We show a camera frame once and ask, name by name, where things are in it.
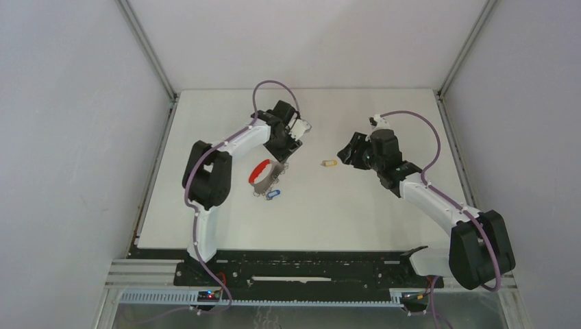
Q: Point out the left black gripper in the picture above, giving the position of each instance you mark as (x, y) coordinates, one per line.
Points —
(282, 155)

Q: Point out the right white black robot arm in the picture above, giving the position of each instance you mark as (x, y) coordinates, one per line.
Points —
(479, 249)

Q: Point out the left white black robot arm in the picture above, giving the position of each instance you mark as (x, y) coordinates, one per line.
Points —
(207, 178)

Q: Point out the yellow key tag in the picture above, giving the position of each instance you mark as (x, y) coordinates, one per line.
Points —
(329, 163)

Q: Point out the blue key tag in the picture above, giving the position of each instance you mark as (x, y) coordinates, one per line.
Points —
(271, 194)

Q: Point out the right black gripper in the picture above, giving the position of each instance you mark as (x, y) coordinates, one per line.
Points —
(358, 142)

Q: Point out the metal key holder red handle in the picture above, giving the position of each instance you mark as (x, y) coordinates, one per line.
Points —
(265, 175)

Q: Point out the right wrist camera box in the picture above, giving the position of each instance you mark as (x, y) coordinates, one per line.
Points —
(378, 122)

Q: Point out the grey slotted cable duct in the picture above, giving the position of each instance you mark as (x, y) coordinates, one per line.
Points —
(196, 298)

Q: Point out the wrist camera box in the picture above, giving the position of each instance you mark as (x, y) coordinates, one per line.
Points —
(299, 128)
(378, 122)

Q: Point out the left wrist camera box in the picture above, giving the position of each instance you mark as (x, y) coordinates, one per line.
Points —
(299, 128)

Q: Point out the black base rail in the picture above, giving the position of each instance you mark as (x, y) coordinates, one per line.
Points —
(330, 276)

